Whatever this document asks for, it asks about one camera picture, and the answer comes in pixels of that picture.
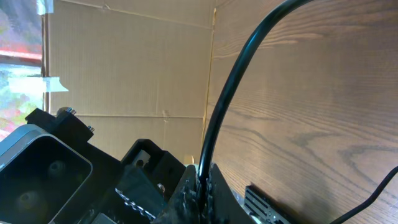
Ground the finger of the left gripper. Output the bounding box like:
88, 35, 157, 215
244, 185, 292, 224

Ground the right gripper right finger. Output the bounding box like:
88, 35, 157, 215
207, 164, 254, 224

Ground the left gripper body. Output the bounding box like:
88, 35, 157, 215
77, 139, 186, 223

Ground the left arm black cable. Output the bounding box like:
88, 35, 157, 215
197, 0, 315, 215

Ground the cardboard wall panel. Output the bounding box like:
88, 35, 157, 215
47, 0, 216, 164

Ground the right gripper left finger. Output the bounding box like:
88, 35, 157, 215
152, 165, 199, 224

